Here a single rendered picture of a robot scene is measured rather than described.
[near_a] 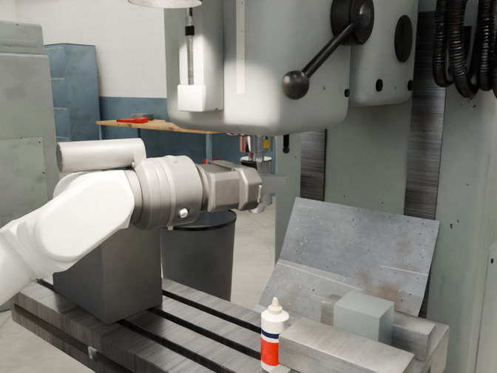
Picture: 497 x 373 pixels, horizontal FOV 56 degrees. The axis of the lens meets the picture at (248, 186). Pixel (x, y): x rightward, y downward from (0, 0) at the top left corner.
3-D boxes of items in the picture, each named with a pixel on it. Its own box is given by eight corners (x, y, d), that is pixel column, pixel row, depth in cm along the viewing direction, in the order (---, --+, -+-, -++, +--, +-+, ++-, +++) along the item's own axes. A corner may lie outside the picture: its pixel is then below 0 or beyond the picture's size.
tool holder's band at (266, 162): (279, 166, 65) (279, 158, 65) (252, 169, 63) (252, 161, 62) (259, 161, 69) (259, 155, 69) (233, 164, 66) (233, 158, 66)
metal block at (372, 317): (376, 363, 56) (379, 317, 55) (331, 346, 60) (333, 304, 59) (391, 344, 60) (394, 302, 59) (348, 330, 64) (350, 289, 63)
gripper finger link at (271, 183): (282, 192, 66) (245, 197, 63) (282, 170, 66) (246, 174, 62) (289, 195, 65) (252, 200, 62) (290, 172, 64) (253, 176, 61)
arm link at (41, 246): (147, 209, 52) (41, 291, 46) (122, 203, 59) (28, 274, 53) (113, 161, 49) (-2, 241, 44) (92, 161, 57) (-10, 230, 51)
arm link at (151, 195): (175, 231, 55) (76, 248, 49) (143, 222, 64) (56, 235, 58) (167, 135, 54) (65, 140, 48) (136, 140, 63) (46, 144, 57)
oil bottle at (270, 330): (277, 377, 67) (279, 306, 64) (255, 366, 69) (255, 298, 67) (293, 363, 70) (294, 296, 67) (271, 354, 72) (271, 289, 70)
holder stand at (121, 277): (106, 326, 81) (98, 215, 77) (52, 289, 96) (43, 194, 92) (163, 303, 89) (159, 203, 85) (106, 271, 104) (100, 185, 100)
